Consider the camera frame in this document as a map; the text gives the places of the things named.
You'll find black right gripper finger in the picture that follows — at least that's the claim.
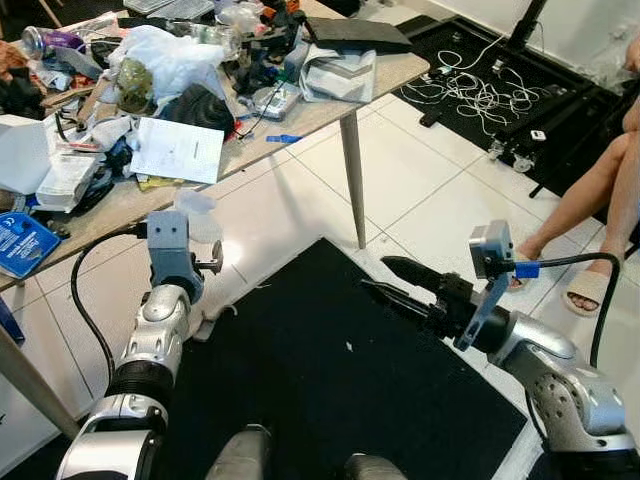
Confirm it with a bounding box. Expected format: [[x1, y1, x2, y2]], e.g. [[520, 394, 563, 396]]
[[381, 256, 442, 294], [361, 280, 432, 327]]

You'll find clear plastic cup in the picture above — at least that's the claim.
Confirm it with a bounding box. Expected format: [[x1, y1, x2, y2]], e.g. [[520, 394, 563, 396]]
[[174, 187, 222, 245]]

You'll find beige sandal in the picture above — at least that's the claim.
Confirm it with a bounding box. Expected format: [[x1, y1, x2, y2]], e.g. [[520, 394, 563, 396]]
[[562, 269, 614, 318], [504, 264, 532, 292]]

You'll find black floor mat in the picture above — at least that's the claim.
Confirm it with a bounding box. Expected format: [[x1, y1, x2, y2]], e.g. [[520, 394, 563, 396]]
[[0, 236, 532, 480]]

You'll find white paper sheet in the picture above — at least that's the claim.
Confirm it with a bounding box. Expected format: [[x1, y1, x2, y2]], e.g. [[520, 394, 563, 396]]
[[129, 116, 227, 187]]

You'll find black cap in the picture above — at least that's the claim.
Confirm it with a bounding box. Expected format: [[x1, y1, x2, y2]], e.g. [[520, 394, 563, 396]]
[[159, 84, 237, 137]]

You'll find white wrapped packet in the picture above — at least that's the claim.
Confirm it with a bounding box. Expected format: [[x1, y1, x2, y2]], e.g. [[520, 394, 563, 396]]
[[34, 151, 102, 214]]

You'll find grey right robot leg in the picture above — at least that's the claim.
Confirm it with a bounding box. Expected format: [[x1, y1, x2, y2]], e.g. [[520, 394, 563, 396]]
[[344, 454, 407, 480]]

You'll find grey robot leg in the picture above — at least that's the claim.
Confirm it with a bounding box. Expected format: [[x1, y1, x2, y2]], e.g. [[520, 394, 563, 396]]
[[204, 424, 274, 480], [344, 454, 407, 480]]

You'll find wooden table with metal legs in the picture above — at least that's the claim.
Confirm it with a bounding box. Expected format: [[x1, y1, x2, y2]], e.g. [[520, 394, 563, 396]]
[[0, 0, 432, 442]]

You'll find person's bare leg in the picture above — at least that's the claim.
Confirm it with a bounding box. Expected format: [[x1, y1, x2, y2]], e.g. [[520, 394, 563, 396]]
[[514, 128, 635, 291], [574, 98, 640, 303]]

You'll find blue printed packet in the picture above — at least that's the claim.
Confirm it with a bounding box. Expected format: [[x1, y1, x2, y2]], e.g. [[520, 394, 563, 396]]
[[0, 209, 64, 280]]

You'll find grey left robot leg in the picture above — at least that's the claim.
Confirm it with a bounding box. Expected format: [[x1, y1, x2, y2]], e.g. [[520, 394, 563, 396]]
[[204, 424, 274, 480]]

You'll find white plastic bag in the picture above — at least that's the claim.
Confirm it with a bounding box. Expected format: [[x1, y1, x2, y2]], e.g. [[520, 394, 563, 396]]
[[104, 24, 230, 102]]

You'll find white folded cloth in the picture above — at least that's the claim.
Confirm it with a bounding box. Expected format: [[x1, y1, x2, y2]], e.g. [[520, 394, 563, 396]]
[[297, 44, 380, 105]]

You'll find white cardboard box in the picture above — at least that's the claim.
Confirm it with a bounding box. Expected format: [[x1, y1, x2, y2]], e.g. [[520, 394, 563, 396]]
[[0, 114, 54, 197]]

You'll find clear plastic bottle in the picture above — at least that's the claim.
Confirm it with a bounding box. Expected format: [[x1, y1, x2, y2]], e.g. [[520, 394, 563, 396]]
[[174, 19, 242, 52]]

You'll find black laptop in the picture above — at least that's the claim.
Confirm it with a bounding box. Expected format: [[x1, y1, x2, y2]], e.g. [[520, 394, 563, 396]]
[[304, 16, 414, 55]]

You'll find purple metal can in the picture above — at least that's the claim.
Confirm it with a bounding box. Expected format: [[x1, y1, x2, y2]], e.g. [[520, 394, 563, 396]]
[[21, 26, 89, 62]]

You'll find black stand pole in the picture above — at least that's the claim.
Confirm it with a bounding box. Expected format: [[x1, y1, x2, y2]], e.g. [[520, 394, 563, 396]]
[[507, 0, 552, 52]]

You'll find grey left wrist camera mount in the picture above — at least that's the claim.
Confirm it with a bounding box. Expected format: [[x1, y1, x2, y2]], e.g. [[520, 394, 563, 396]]
[[146, 210, 207, 303]]

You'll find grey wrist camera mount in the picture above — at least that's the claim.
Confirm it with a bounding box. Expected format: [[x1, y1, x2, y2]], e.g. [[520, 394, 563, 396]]
[[146, 210, 207, 303], [455, 219, 542, 352]]

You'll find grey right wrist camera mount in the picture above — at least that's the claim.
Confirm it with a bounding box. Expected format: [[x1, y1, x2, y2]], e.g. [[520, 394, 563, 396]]
[[455, 219, 542, 352]]

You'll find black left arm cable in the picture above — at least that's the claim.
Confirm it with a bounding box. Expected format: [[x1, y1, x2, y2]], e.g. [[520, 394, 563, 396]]
[[69, 224, 151, 383]]

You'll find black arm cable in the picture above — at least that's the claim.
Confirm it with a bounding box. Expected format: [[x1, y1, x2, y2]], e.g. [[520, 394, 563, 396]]
[[518, 252, 624, 367], [69, 224, 151, 383]]

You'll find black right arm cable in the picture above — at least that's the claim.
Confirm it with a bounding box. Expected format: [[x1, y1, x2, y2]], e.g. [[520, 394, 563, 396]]
[[518, 252, 624, 367]]

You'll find white tangled cable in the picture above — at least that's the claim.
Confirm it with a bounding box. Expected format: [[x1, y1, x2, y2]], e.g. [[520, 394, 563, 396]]
[[399, 34, 547, 127]]

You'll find black carpet with cables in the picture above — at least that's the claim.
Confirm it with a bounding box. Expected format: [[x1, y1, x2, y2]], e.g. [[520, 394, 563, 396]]
[[394, 14, 640, 198]]

